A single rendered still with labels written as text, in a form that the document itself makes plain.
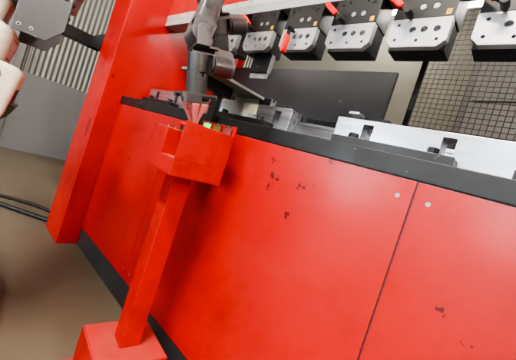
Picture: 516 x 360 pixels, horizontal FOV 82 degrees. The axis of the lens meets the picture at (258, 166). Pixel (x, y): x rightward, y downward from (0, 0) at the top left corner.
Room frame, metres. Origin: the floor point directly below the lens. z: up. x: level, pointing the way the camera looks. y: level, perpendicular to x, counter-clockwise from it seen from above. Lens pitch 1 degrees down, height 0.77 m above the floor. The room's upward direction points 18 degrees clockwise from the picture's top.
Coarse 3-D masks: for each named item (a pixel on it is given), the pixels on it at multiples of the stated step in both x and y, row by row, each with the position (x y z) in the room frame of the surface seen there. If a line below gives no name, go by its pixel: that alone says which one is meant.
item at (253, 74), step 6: (258, 54) 1.22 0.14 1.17; (264, 54) 1.19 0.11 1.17; (270, 54) 1.17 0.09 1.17; (258, 60) 1.21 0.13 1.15; (264, 60) 1.19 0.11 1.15; (270, 60) 1.16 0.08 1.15; (252, 66) 1.23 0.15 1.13; (258, 66) 1.20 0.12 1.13; (264, 66) 1.18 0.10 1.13; (270, 66) 1.17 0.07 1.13; (252, 72) 1.22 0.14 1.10; (258, 72) 1.20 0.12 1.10; (264, 72) 1.17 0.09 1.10; (264, 78) 1.18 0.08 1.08
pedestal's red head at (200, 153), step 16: (160, 128) 0.88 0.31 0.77; (192, 128) 0.78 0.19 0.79; (208, 128) 0.81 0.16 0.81; (160, 144) 0.85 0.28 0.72; (176, 144) 0.86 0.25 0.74; (192, 144) 0.79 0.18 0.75; (208, 144) 0.82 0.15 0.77; (224, 144) 0.85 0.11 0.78; (160, 160) 0.82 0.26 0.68; (176, 160) 0.77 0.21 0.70; (192, 160) 0.80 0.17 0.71; (208, 160) 0.83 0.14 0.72; (224, 160) 0.86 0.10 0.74; (176, 176) 0.78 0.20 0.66; (192, 176) 0.81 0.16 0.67; (208, 176) 0.84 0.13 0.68
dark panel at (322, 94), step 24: (240, 72) 2.06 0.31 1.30; (288, 72) 1.78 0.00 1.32; (312, 72) 1.67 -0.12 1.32; (336, 72) 1.56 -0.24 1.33; (360, 72) 1.47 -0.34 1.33; (384, 72) 1.40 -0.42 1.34; (264, 96) 1.87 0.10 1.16; (288, 96) 1.74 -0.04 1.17; (312, 96) 1.63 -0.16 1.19; (336, 96) 1.53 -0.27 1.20; (360, 96) 1.45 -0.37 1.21; (384, 96) 1.37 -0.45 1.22; (336, 120) 1.50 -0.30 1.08
